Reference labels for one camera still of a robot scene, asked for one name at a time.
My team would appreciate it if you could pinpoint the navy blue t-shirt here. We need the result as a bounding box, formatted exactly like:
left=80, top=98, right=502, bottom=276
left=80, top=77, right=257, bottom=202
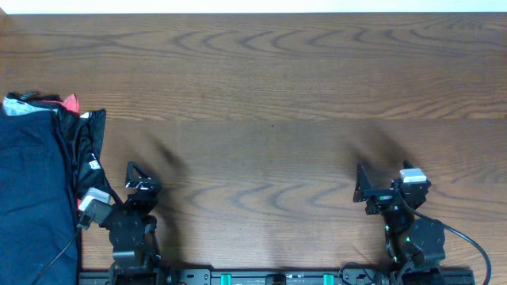
left=1, top=112, right=79, bottom=284

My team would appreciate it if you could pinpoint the white grey garment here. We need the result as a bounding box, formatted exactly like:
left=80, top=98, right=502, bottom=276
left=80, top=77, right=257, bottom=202
left=2, top=97, right=58, bottom=116

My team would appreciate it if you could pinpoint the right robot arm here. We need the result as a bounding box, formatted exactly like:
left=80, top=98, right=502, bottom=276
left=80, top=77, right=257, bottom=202
left=353, top=161, right=445, bottom=284

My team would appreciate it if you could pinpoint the black patterned garment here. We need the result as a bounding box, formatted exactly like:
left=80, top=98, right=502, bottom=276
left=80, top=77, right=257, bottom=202
left=4, top=92, right=112, bottom=199

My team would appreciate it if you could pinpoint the red garment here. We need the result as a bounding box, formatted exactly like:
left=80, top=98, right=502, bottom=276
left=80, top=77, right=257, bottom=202
left=43, top=93, right=80, bottom=114

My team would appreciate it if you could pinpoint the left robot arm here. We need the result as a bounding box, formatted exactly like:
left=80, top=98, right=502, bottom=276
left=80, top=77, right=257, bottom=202
left=106, top=161, right=166, bottom=285

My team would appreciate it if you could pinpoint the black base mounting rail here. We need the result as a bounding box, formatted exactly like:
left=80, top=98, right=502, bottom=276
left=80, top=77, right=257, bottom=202
left=78, top=268, right=475, bottom=285

